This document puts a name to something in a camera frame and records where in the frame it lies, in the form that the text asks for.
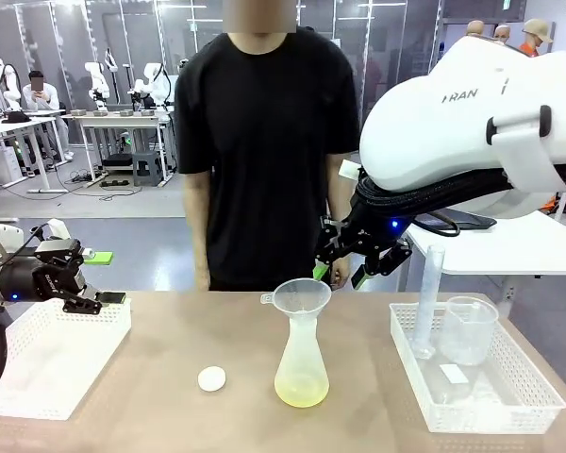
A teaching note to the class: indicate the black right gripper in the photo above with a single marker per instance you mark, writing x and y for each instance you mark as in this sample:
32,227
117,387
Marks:
372,236

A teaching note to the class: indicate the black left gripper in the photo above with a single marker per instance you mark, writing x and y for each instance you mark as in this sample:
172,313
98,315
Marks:
38,276

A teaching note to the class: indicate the clear plastic funnel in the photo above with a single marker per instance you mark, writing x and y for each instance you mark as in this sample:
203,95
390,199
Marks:
302,295

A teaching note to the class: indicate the clear plastic graduated cylinder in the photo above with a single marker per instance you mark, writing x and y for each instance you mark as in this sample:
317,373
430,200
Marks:
429,292

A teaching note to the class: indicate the translucent plastic Erlenmeyer flask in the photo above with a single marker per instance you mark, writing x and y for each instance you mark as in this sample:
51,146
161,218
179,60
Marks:
302,377

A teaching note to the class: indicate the clear plastic beaker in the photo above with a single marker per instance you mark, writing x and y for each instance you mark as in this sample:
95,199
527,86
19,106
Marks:
469,335

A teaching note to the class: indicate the white round flask cap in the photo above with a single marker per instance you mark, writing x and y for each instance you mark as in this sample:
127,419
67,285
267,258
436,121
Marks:
211,378

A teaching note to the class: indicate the white perforated plastic basket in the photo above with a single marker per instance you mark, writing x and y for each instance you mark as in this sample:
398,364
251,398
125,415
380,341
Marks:
523,391
52,358

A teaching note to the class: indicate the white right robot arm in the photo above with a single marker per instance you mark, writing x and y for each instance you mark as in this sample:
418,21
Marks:
453,127

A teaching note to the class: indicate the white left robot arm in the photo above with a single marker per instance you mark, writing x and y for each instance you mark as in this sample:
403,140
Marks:
2,236

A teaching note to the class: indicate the person's right forearm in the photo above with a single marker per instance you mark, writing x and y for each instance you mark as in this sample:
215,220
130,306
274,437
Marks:
197,217

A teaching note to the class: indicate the person's left forearm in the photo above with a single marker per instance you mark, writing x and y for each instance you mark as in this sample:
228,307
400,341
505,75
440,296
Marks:
337,189

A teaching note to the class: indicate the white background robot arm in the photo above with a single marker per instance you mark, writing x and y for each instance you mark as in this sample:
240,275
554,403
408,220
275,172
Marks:
96,78
10,82
153,80

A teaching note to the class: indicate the person's left hand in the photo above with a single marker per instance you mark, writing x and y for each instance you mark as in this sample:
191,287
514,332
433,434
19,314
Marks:
340,274

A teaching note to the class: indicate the person's right hand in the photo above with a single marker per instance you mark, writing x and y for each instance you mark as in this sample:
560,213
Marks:
203,278

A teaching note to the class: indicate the black box under desk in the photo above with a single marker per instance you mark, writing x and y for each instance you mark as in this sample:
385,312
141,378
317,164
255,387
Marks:
117,160

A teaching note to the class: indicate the light grey step stool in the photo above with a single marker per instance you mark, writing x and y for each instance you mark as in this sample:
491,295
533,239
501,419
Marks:
147,167

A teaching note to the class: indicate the clear plastic bag with label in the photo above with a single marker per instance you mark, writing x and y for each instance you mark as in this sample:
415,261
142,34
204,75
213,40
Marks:
453,374

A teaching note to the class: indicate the person in black T-shirt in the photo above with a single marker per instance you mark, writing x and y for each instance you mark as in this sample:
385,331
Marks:
264,141

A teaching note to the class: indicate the white desk with trays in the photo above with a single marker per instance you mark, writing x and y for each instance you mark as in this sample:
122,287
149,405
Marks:
118,120

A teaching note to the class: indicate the white desk with hat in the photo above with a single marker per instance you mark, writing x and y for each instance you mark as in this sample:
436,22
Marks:
9,126

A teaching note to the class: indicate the seated person in white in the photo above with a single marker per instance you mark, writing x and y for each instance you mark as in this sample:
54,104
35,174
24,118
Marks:
40,96

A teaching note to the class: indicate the mannequin in grey shirt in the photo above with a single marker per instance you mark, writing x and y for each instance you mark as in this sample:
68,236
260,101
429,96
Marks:
476,27

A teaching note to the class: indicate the mannequin in orange with cap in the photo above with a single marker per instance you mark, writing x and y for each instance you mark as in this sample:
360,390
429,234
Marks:
537,33

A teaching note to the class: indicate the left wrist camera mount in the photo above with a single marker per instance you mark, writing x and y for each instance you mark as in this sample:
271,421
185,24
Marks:
57,229

